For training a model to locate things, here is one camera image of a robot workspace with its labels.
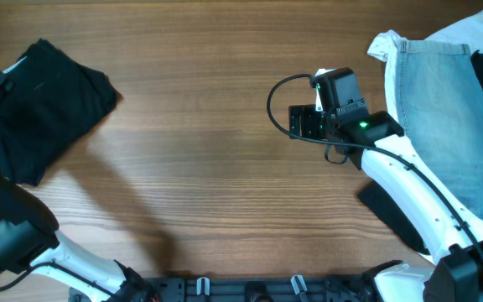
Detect light blue denim jeans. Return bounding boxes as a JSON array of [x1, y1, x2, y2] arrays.
[[395, 40, 483, 220]]

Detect white shirt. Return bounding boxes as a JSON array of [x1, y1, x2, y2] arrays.
[[367, 10, 483, 120]]

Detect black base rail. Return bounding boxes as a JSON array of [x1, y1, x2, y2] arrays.
[[68, 274, 377, 302]]

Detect black shorts with mesh lining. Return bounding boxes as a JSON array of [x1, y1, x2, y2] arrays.
[[0, 39, 118, 186]]

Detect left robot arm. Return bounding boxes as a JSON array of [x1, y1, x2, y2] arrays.
[[0, 60, 160, 301]]

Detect black garment under jeans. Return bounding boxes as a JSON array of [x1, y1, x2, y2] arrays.
[[357, 50, 483, 255]]

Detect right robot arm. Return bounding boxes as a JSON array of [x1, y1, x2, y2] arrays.
[[287, 105, 483, 301]]

